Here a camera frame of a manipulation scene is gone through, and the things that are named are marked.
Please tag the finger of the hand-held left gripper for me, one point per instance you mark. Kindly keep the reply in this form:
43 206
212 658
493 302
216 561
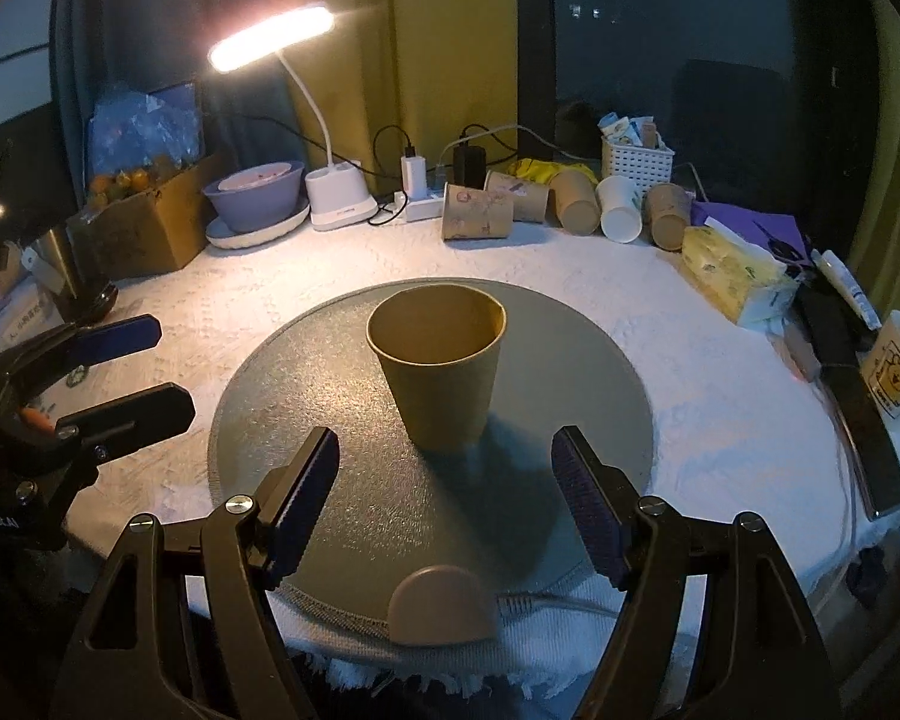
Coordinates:
116 337
139 416

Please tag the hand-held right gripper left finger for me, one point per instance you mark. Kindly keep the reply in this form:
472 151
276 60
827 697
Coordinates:
313 496

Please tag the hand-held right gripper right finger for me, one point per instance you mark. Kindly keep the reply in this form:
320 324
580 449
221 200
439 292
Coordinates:
589 504

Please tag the white paper cup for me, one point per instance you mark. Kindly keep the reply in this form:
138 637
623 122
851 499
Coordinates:
619 210

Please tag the plain brown paper cup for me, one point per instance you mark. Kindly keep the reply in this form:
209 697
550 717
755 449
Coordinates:
669 217
576 202

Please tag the printed paper cup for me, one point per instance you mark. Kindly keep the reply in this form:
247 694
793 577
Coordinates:
476 214
521 195

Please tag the dark metal container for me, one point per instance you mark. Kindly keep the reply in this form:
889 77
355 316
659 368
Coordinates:
75 274

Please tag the grey round mat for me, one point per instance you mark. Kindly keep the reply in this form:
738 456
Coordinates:
300 405

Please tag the cardboard box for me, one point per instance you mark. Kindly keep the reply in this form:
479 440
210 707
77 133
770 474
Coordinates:
146 229

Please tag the pile of small oranges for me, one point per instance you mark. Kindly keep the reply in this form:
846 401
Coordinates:
120 181

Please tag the beige dome-shaped knob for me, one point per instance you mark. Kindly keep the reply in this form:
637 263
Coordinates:
442 607

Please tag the white plate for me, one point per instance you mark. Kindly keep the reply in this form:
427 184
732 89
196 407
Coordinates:
270 236

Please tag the purple bowl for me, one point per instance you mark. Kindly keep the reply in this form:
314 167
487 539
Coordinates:
251 206

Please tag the blue plastic bag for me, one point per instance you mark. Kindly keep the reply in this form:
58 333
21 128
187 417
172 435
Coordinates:
146 124

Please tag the white desk lamp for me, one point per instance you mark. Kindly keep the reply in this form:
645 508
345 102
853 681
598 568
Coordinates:
341 202

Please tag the yellow tissue pack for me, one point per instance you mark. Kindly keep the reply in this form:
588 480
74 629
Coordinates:
735 274

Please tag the black flat bar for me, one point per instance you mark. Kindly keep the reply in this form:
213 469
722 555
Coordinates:
862 420

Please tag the white power strip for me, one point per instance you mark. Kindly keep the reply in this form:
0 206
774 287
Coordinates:
422 208

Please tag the purple folder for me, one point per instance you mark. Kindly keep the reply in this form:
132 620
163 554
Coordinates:
735 221

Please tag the black scissors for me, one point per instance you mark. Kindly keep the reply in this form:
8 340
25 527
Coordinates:
784 247

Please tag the grey curtain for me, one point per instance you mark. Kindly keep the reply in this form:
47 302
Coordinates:
157 7

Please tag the white tube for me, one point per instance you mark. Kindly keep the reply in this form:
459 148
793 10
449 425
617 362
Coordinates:
844 289

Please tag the white bear mug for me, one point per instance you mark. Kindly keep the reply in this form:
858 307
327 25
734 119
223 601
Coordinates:
896 371

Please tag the white charger plug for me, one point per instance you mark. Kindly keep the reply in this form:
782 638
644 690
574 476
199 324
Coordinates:
414 174

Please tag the yellow cloth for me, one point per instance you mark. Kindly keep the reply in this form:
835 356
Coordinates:
540 169

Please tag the white plastic basket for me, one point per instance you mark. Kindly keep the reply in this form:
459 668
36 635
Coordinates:
637 161

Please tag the black charger plug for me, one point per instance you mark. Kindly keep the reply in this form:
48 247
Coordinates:
469 163

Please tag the bundle of small packets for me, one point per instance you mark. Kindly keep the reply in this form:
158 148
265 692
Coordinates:
630 129

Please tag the yellow curtain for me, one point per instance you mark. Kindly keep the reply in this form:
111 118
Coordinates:
435 52

